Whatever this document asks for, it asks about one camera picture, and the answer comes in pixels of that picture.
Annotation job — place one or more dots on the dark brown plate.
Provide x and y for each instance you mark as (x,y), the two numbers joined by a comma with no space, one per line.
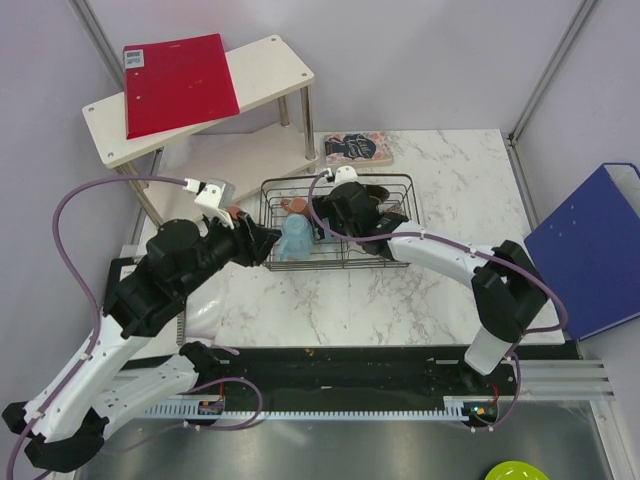
(377,192)

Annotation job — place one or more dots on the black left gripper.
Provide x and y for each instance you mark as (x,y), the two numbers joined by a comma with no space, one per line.
(262,241)

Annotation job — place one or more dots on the brown patterned ceramic bowl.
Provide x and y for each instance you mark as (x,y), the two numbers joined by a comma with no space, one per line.
(395,209)

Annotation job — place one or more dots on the white slotted cable duct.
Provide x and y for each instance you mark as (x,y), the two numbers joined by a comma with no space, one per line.
(327,405)

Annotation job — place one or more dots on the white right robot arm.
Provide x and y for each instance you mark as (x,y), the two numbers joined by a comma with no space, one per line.
(507,289)

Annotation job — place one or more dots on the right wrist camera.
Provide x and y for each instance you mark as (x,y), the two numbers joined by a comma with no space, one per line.
(341,175)

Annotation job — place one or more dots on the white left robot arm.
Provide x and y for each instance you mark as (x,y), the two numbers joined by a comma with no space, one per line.
(68,423)

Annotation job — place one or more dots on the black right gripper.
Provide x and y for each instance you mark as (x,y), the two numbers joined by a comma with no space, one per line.
(324,209)

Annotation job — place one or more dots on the paperback book with dark cover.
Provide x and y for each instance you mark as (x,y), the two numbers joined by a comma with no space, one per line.
(359,150)

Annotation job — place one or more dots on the red folder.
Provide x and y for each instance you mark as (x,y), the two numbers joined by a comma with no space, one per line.
(177,83)

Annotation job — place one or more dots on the green plastic bowl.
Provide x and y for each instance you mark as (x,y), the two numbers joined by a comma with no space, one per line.
(515,470)

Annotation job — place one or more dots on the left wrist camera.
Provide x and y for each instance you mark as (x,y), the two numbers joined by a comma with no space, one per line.
(214,194)

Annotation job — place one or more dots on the blue ring binder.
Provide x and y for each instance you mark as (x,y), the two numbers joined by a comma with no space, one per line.
(587,250)

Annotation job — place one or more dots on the light blue ceramic mug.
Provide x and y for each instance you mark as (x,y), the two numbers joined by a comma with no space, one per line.
(296,242)

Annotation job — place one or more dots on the pink patterned ceramic mug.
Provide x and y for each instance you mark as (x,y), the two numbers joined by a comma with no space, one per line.
(296,205)

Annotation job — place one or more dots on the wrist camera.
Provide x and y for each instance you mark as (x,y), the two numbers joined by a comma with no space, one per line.
(214,194)
(341,175)

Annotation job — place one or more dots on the black clipboard with paper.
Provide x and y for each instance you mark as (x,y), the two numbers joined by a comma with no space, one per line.
(122,270)

